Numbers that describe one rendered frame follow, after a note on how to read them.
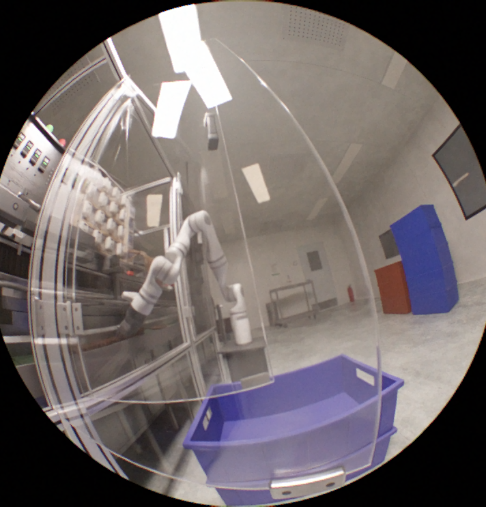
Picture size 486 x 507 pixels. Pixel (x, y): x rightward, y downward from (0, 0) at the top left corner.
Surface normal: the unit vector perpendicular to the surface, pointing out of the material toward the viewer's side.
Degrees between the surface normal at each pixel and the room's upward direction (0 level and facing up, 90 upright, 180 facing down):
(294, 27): 180
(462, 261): 90
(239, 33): 180
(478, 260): 90
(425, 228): 90
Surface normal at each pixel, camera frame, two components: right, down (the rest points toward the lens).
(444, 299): -0.98, 0.18
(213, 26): 0.18, 0.94
